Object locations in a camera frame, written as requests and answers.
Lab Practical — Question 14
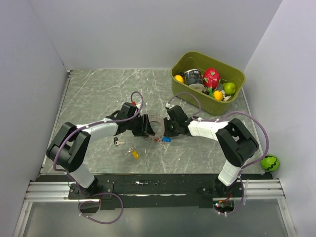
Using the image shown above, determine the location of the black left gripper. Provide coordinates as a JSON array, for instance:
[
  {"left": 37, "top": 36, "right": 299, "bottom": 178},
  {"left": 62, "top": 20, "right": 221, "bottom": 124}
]
[{"left": 127, "top": 114, "right": 155, "bottom": 137}]

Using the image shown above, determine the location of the metal disc keyring with rings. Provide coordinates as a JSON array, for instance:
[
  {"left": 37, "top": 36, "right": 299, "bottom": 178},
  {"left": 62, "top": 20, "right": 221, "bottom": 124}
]
[{"left": 145, "top": 115, "right": 166, "bottom": 150}]

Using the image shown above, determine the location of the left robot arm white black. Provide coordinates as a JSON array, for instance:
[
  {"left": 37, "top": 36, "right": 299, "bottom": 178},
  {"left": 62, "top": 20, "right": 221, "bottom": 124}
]
[{"left": 46, "top": 102, "right": 155, "bottom": 198}]

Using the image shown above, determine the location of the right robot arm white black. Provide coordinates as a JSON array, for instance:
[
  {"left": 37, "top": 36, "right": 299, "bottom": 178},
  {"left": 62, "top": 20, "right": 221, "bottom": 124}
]
[{"left": 163, "top": 103, "right": 259, "bottom": 197}]

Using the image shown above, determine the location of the yellow tag key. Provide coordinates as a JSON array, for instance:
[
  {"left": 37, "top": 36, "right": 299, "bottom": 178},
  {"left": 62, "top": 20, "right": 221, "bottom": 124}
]
[{"left": 125, "top": 147, "right": 139, "bottom": 159}]

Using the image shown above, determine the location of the yellow lemon toy left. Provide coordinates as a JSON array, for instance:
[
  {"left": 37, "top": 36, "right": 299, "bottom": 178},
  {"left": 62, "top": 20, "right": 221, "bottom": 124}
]
[{"left": 174, "top": 75, "right": 184, "bottom": 83}]

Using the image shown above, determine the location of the yellow lemon toy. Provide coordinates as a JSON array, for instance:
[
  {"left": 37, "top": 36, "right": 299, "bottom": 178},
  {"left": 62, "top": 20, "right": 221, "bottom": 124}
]
[
  {"left": 174, "top": 75, "right": 184, "bottom": 83},
  {"left": 213, "top": 90, "right": 224, "bottom": 101}
]

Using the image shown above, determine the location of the black printed cup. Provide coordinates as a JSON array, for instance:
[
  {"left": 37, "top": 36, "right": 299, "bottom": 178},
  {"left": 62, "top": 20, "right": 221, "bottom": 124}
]
[{"left": 184, "top": 69, "right": 206, "bottom": 92}]

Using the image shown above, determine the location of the yellow lemon toy right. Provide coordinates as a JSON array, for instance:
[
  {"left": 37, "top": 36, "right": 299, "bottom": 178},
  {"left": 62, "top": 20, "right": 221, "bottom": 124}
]
[{"left": 213, "top": 90, "right": 224, "bottom": 101}]

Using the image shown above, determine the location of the red dragon fruit toy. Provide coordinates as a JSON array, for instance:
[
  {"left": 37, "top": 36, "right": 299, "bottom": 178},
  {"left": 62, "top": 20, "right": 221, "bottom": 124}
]
[{"left": 203, "top": 68, "right": 221, "bottom": 91}]

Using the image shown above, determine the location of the green pear toy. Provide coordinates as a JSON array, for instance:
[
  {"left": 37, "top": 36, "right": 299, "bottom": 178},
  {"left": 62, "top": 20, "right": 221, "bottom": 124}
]
[{"left": 223, "top": 82, "right": 237, "bottom": 96}]

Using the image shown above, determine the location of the olive green plastic bin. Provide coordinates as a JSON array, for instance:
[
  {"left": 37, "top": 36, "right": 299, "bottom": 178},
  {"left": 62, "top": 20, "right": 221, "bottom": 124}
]
[{"left": 170, "top": 51, "right": 245, "bottom": 116}]

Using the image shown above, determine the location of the green watermelon ball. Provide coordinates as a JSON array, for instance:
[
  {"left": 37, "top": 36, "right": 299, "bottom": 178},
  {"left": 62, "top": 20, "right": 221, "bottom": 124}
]
[{"left": 260, "top": 154, "right": 280, "bottom": 172}]

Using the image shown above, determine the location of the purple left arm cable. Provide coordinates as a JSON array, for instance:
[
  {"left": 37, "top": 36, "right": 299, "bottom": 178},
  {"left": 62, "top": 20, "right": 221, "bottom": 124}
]
[{"left": 52, "top": 91, "right": 144, "bottom": 178}]

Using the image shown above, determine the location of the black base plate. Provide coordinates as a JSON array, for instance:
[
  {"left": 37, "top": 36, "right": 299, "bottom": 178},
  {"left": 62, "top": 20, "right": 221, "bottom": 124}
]
[{"left": 36, "top": 173, "right": 273, "bottom": 210}]

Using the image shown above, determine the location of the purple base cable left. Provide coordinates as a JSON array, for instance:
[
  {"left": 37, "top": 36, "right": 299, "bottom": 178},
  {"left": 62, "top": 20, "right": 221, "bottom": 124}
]
[{"left": 78, "top": 192, "right": 124, "bottom": 225}]

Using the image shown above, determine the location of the aluminium rail frame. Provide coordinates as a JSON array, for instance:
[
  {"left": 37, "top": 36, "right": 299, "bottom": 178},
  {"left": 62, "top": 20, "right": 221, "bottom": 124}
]
[{"left": 23, "top": 179, "right": 285, "bottom": 202}]

